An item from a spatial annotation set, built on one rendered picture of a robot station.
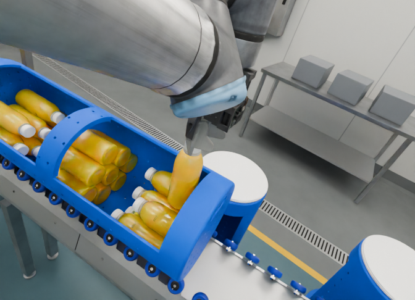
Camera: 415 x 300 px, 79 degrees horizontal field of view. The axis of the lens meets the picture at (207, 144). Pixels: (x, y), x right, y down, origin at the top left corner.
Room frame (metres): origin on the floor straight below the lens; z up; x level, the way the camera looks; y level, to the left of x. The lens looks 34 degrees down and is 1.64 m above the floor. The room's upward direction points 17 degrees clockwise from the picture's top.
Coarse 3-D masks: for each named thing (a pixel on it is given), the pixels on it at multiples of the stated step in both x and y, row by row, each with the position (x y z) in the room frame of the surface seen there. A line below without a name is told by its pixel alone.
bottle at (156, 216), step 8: (144, 208) 0.42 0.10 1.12; (152, 208) 0.42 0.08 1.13; (160, 208) 0.42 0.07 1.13; (168, 208) 0.43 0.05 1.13; (144, 216) 0.40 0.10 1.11; (152, 216) 0.40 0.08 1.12; (160, 216) 0.40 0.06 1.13; (168, 216) 0.41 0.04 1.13; (176, 216) 0.41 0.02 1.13; (152, 224) 0.39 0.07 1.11; (160, 224) 0.39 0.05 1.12; (168, 224) 0.39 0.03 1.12; (160, 232) 0.38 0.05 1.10
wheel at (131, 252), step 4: (128, 248) 0.39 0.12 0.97; (124, 252) 0.38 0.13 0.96; (128, 252) 0.38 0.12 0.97; (132, 252) 0.38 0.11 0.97; (124, 256) 0.37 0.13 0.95; (128, 256) 0.37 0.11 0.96; (132, 256) 0.37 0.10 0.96; (136, 256) 0.38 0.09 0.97; (128, 260) 0.37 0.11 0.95; (132, 260) 0.37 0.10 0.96
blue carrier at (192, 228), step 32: (0, 64) 0.69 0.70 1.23; (0, 96) 0.70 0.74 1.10; (64, 96) 0.78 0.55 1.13; (64, 128) 0.50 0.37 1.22; (96, 128) 0.73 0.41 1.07; (128, 128) 0.59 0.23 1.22; (32, 160) 0.59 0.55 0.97; (160, 160) 0.64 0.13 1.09; (64, 192) 0.41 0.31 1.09; (128, 192) 0.58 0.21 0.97; (192, 192) 0.41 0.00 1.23; (224, 192) 0.44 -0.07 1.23; (192, 224) 0.35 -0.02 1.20; (160, 256) 0.32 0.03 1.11; (192, 256) 0.34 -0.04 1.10
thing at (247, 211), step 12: (228, 204) 0.62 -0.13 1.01; (240, 204) 0.63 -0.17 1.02; (252, 204) 0.65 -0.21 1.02; (228, 216) 0.87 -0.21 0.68; (240, 216) 0.63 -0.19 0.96; (252, 216) 0.68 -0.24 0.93; (216, 228) 0.89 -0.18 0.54; (228, 228) 0.85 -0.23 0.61; (240, 228) 0.65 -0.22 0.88; (240, 240) 0.70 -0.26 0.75
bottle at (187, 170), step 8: (184, 152) 0.45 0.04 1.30; (200, 152) 0.46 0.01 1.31; (176, 160) 0.44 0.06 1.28; (184, 160) 0.43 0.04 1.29; (192, 160) 0.44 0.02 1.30; (200, 160) 0.45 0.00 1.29; (176, 168) 0.44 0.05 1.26; (184, 168) 0.43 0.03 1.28; (192, 168) 0.43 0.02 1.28; (200, 168) 0.45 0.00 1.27; (176, 176) 0.43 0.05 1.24; (184, 176) 0.43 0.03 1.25; (192, 176) 0.43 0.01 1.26; (176, 184) 0.43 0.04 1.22; (184, 184) 0.43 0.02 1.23; (192, 184) 0.43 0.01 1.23; (168, 192) 0.45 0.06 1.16; (176, 192) 0.43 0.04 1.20; (184, 192) 0.43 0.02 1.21; (168, 200) 0.44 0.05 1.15; (176, 200) 0.42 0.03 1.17; (184, 200) 0.43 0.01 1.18; (176, 208) 0.42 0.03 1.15
